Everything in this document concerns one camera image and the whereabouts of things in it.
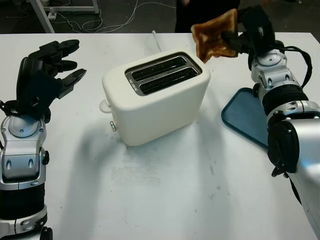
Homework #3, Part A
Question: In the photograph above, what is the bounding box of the white toaster lever knob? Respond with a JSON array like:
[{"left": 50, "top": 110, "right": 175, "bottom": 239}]
[{"left": 98, "top": 99, "right": 112, "bottom": 113}]

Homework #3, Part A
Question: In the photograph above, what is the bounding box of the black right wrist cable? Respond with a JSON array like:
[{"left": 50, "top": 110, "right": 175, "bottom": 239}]
[{"left": 274, "top": 41, "right": 313, "bottom": 88}]

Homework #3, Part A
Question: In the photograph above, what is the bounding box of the white two-slot toaster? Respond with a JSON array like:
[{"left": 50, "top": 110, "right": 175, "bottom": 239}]
[{"left": 101, "top": 48, "right": 212, "bottom": 147}]

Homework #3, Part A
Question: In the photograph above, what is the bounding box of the browned toast slice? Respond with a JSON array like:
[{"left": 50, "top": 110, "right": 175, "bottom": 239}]
[{"left": 190, "top": 8, "right": 239, "bottom": 63}]

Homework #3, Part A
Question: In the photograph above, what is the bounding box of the white metal frame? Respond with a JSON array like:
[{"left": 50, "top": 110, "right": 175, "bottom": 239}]
[{"left": 32, "top": 0, "right": 100, "bottom": 34}]

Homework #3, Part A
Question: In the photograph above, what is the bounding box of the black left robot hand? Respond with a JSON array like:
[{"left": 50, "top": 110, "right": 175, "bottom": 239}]
[{"left": 16, "top": 39, "right": 88, "bottom": 123}]

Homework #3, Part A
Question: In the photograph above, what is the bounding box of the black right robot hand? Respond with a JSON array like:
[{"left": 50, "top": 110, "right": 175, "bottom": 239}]
[{"left": 221, "top": 6, "right": 276, "bottom": 55}]

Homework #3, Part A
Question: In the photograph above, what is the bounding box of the white toaster power cable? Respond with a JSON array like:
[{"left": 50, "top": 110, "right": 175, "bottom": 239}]
[{"left": 151, "top": 30, "right": 162, "bottom": 53}]

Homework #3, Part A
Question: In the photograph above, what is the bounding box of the blue plastic tray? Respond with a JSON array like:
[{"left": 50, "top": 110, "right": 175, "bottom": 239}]
[{"left": 221, "top": 87, "right": 270, "bottom": 150}]

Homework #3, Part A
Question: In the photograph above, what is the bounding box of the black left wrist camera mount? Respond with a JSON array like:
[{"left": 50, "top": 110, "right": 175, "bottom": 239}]
[{"left": 18, "top": 69, "right": 63, "bottom": 118}]

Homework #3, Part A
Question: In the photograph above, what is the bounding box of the white floor cable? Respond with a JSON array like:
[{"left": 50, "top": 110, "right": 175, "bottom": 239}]
[{"left": 54, "top": 0, "right": 141, "bottom": 34}]

